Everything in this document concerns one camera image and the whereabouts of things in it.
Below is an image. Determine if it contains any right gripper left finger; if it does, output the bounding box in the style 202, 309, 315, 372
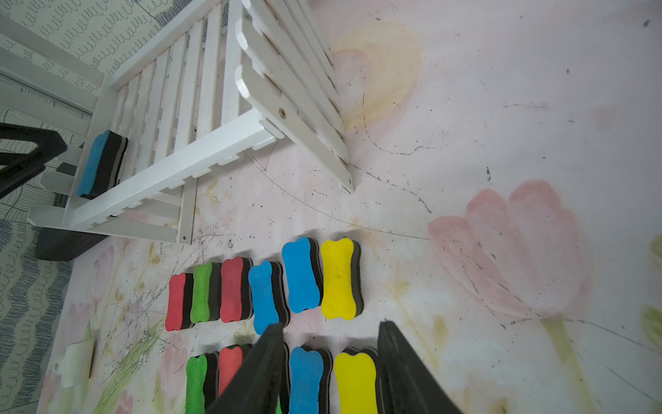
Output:
206, 324, 285, 414

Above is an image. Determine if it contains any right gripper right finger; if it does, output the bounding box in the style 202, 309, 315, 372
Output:
378, 320, 460, 413

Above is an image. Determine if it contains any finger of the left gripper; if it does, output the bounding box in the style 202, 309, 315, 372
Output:
1, 122, 67, 198

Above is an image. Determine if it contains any shelf red eraser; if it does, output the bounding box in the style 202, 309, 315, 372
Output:
218, 344, 253, 396
220, 256, 253, 323
165, 273, 194, 332

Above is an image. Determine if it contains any shelf green eraser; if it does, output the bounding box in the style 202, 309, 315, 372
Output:
276, 343, 291, 414
185, 352, 218, 414
190, 262, 222, 324

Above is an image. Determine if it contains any shelf yellow eraser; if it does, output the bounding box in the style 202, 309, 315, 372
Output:
321, 238, 364, 321
334, 348, 379, 414

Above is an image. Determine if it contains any shelf blue eraser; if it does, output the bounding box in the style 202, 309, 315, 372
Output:
248, 262, 291, 336
77, 129, 129, 199
290, 345, 333, 414

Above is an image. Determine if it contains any white wooden slatted shelf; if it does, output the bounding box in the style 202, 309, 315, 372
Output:
1, 1, 354, 244

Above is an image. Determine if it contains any small white object on mat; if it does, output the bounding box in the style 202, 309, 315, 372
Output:
53, 339, 95, 388

